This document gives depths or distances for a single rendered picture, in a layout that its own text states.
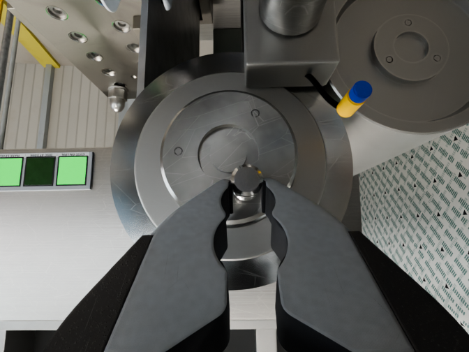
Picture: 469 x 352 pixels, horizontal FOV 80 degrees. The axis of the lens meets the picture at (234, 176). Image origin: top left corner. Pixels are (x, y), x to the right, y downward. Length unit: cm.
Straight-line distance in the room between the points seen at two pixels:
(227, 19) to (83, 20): 27
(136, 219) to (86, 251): 39
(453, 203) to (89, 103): 248
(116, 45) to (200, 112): 33
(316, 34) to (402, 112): 8
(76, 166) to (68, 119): 201
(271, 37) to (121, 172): 12
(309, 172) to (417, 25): 13
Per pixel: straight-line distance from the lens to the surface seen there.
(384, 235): 39
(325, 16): 18
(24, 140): 266
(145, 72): 22
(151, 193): 17
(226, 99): 16
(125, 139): 19
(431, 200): 31
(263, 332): 53
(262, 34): 17
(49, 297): 61
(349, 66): 21
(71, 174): 59
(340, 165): 18
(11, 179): 65
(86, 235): 57
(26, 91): 279
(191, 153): 15
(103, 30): 46
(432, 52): 24
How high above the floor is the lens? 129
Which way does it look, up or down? 10 degrees down
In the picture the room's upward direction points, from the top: 179 degrees clockwise
